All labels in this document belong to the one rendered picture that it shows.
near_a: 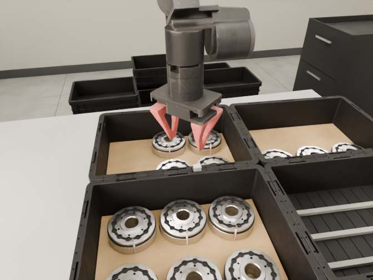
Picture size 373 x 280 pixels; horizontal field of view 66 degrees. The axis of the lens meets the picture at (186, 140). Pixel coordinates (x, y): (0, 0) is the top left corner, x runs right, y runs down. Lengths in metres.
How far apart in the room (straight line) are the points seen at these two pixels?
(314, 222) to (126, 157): 0.53
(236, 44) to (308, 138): 0.63
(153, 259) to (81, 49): 3.32
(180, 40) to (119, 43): 3.33
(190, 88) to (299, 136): 0.63
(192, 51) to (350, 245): 0.53
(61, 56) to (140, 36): 0.95
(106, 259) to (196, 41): 0.46
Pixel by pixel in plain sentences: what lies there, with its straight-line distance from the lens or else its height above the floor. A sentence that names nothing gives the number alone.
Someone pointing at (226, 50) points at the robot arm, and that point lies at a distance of 0.44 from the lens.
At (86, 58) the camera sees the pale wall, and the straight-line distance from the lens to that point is 3.80.
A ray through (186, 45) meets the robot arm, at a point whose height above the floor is 1.24.
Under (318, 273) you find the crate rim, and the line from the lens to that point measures 0.55.
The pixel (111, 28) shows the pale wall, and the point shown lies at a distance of 3.69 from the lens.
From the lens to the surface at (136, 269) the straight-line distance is 0.60.
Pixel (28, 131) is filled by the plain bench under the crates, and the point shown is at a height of 0.70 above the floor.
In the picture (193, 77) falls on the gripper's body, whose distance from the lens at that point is 0.43.
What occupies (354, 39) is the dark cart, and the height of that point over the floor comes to 0.87.
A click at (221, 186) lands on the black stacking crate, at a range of 0.70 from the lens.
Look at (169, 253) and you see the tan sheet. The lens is 0.64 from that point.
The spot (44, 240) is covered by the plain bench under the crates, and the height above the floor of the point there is 0.70.
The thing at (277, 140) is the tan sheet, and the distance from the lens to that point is 0.98.
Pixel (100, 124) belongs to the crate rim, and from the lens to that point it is 0.87.
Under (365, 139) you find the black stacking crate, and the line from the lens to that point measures 1.02.
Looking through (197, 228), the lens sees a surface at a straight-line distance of 0.64.
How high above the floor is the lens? 1.37
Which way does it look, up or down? 35 degrees down
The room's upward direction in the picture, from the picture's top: straight up
